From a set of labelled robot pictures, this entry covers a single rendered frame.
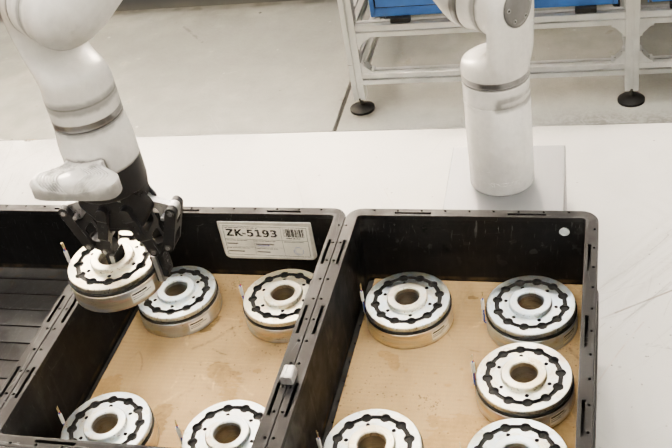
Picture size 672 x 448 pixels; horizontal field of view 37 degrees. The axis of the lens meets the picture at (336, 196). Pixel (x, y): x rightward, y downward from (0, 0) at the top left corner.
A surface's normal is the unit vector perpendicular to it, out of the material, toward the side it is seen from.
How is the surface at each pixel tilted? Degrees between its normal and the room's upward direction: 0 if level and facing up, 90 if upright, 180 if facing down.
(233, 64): 0
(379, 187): 0
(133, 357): 0
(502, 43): 92
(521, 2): 91
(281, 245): 90
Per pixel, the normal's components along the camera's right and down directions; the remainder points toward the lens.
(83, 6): 0.79, 0.18
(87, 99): 0.44, 0.48
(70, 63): -0.04, -0.72
